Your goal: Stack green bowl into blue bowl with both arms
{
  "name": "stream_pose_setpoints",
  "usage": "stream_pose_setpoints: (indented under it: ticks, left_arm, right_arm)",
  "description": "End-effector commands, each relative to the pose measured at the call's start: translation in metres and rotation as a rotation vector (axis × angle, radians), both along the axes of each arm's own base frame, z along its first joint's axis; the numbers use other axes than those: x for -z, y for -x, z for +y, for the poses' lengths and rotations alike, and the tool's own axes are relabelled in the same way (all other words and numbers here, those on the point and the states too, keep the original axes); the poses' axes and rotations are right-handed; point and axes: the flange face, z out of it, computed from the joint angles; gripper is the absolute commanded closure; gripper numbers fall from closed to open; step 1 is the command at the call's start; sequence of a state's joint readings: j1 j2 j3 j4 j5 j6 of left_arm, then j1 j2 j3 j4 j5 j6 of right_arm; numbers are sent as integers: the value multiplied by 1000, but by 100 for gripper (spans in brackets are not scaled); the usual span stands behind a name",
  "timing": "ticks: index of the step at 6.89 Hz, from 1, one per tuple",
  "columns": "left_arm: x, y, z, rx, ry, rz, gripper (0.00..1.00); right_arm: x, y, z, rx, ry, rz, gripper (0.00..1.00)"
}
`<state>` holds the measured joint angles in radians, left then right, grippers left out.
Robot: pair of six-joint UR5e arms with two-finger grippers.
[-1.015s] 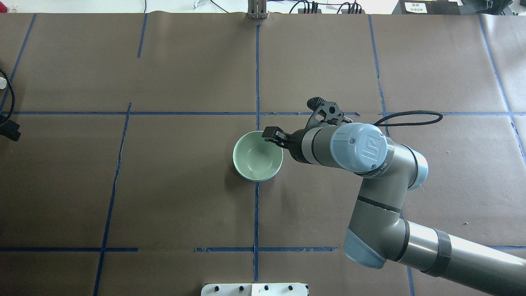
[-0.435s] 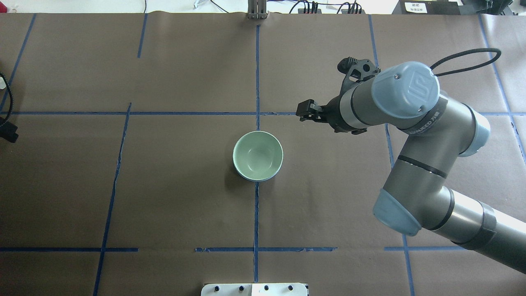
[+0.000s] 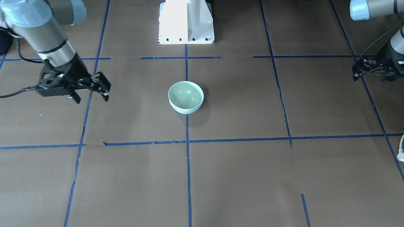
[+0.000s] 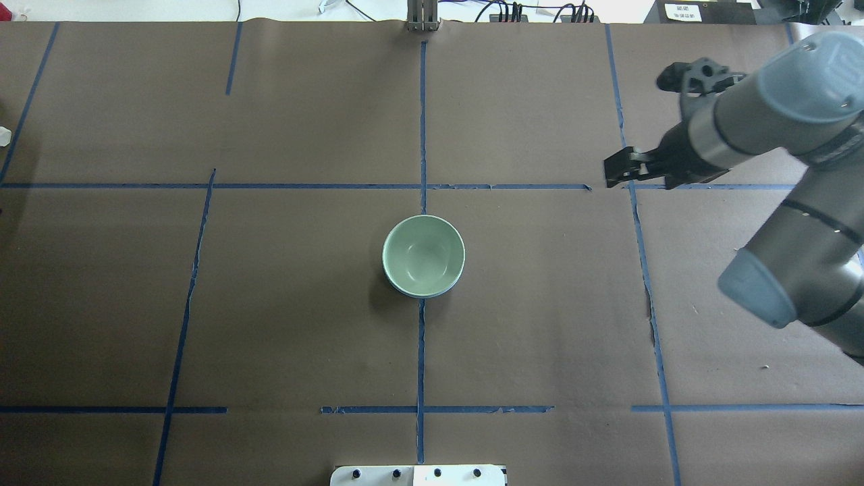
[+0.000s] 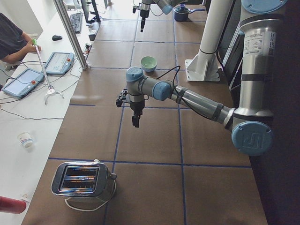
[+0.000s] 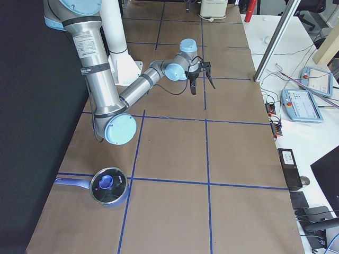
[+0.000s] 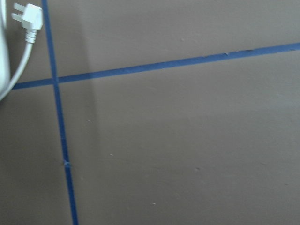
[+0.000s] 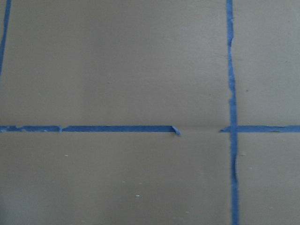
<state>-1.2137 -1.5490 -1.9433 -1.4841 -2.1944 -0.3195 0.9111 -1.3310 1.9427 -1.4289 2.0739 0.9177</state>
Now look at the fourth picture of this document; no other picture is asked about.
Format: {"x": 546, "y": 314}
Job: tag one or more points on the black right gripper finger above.
{"x": 628, "y": 164}

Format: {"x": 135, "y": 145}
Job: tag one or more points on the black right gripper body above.
{"x": 680, "y": 156}

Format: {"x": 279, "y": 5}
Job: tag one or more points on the green bowl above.
{"x": 424, "y": 244}

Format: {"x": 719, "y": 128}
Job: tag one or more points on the blue bowl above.
{"x": 423, "y": 285}

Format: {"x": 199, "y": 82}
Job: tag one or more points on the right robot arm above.
{"x": 802, "y": 265}

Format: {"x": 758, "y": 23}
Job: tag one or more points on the white plug at edge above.
{"x": 5, "y": 136}

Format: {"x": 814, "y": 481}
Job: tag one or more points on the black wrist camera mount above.
{"x": 697, "y": 83}

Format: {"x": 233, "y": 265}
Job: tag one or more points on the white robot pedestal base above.
{"x": 420, "y": 474}

